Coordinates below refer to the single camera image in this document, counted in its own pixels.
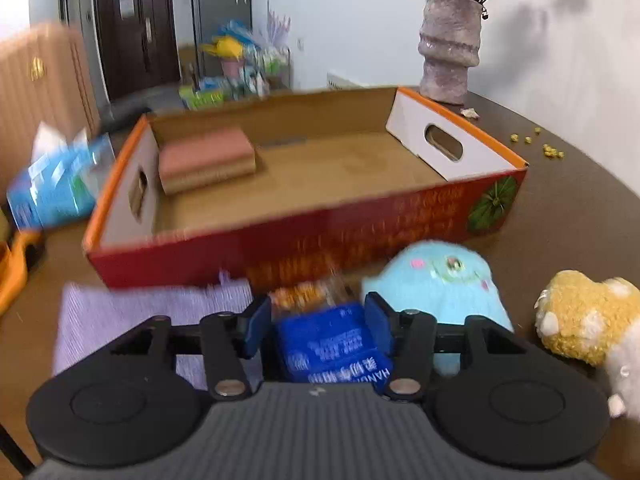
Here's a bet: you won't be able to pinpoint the pink ribbed suitcase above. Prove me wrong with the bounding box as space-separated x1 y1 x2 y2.
0 22 101 206

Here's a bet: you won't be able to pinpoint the purple woven cloth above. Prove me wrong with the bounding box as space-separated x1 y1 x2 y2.
52 271 266 391

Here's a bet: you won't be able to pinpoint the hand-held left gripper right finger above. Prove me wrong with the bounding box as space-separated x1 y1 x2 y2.
364 291 551 404

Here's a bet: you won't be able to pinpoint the grey refrigerator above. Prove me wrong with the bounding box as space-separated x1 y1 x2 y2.
192 0 253 77

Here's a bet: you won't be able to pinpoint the scattered yellow crumbs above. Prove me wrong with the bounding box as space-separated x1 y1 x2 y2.
507 127 567 159

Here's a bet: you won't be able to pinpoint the yellow and white plush toy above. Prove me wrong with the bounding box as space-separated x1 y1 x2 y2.
534 270 640 418

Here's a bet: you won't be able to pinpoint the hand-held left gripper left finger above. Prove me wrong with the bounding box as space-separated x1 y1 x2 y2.
65 296 273 402

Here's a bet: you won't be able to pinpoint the blue snack packet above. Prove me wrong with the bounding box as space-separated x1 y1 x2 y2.
270 272 396 394

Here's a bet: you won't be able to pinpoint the dark brown door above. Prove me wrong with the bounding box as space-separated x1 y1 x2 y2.
92 0 182 105

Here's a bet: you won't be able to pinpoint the red and orange cardboard box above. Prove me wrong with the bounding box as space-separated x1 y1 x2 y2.
82 86 530 291

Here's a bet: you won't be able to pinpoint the light blue plush toy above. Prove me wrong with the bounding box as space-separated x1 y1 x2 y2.
361 240 515 377

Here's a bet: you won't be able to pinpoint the pink textured vase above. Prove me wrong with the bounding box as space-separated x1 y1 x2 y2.
417 0 485 106

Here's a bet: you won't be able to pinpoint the pink sponge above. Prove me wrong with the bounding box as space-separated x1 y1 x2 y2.
158 127 257 196

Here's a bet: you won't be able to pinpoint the blue tissue pack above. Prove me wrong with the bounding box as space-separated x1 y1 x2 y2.
6 122 117 232

